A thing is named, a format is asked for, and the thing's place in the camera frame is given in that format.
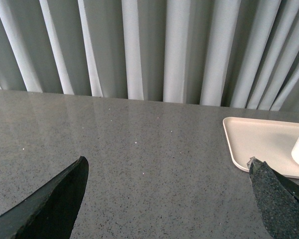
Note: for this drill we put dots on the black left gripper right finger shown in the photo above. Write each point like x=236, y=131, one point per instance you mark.
x=277, y=199

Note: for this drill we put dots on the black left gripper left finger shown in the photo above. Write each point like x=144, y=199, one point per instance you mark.
x=51, y=211

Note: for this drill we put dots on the beige rectangular plastic tray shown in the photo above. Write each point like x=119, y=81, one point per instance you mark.
x=267, y=140

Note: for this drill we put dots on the grey pleated curtain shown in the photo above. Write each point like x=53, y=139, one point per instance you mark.
x=232, y=53

